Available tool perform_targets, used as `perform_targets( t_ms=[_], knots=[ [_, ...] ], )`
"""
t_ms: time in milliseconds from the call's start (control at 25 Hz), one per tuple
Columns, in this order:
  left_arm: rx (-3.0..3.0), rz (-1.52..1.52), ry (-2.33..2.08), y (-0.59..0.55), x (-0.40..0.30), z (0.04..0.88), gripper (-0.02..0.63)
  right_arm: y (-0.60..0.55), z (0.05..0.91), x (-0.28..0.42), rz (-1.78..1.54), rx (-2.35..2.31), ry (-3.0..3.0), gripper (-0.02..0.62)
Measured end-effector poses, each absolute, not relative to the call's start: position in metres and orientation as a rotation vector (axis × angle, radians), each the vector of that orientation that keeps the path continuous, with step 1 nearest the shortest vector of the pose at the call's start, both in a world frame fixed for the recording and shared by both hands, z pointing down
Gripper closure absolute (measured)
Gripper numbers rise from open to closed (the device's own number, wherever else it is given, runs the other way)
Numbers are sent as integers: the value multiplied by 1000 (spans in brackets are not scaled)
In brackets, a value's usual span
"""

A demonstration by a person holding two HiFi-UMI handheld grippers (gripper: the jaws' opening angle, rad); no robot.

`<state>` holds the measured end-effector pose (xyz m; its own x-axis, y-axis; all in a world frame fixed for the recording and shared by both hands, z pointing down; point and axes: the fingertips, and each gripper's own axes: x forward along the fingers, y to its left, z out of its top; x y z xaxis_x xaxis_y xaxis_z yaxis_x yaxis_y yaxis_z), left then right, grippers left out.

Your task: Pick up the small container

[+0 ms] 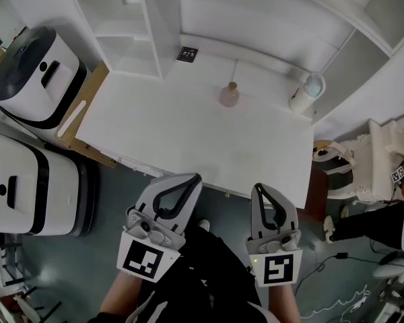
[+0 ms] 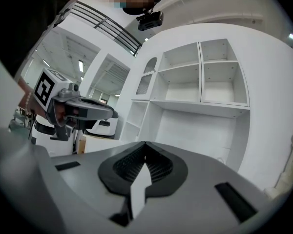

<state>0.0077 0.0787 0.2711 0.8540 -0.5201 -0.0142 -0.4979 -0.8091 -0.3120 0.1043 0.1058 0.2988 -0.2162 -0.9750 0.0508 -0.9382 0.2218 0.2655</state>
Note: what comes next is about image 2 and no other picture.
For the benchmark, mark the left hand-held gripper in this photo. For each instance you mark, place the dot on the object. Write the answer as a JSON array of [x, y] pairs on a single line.
[[44, 89]]

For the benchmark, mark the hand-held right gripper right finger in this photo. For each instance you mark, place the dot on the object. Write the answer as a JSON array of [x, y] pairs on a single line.
[[200, 203]]

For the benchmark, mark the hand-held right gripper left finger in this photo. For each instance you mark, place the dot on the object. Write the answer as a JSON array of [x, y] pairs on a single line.
[[83, 191]]

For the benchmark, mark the person's left forearm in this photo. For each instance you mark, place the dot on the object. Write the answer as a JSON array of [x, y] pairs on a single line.
[[23, 99]]

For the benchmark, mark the white desk with hutch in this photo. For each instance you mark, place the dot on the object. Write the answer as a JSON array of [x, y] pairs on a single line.
[[197, 135]]

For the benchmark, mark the person's left hand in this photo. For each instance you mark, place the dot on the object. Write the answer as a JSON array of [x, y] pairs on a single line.
[[60, 114]]

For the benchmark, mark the white black robot unit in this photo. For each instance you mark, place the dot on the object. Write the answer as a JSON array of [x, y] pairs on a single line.
[[40, 136], [105, 130]]

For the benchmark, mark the brown cardboard box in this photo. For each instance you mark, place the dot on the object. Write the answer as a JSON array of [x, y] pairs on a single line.
[[81, 145]]

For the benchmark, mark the ceiling light strip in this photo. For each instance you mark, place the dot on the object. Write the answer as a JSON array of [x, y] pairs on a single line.
[[80, 65]]

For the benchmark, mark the black balcony railing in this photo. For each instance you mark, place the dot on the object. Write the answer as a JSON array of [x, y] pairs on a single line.
[[103, 23]]

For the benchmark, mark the person's black clothing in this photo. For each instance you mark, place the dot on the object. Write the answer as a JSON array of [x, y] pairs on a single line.
[[19, 21]]

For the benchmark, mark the black head camera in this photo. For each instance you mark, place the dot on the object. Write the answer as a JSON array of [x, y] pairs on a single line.
[[150, 21]]

